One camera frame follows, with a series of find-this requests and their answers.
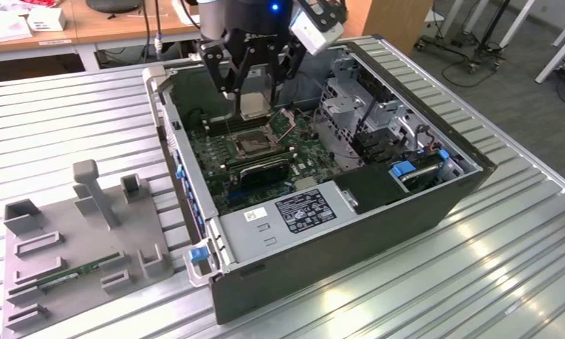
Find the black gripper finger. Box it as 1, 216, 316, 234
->
265, 42, 308, 107
201, 41, 259, 102

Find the silver CPU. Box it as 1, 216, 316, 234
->
239, 92, 272, 121

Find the black RAM slot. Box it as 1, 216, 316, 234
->
207, 155, 296, 174
201, 112, 271, 137

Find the CPU socket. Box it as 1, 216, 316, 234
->
233, 129, 284, 160

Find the metal socket cover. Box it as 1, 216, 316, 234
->
265, 109, 297, 138

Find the silver drive cage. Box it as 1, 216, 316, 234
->
320, 76, 407, 149

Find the green motherboard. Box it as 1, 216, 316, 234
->
188, 109, 364, 209

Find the wooden desk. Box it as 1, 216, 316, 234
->
0, 0, 373, 71

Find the wooden cabinet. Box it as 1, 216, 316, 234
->
361, 0, 435, 56

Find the white cardboard box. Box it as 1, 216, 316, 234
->
25, 6, 68, 32

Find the black wheeled stand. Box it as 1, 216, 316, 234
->
413, 0, 512, 75

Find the grey parts rack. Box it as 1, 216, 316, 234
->
0, 158, 179, 333

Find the silver power supply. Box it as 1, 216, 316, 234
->
216, 182, 359, 264

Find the white table leg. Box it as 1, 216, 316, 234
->
535, 20, 565, 84

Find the open black PC case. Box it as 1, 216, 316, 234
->
140, 33, 499, 326

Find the green RAM stick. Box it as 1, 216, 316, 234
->
36, 259, 117, 289

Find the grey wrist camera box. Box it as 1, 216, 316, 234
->
289, 6, 345, 57

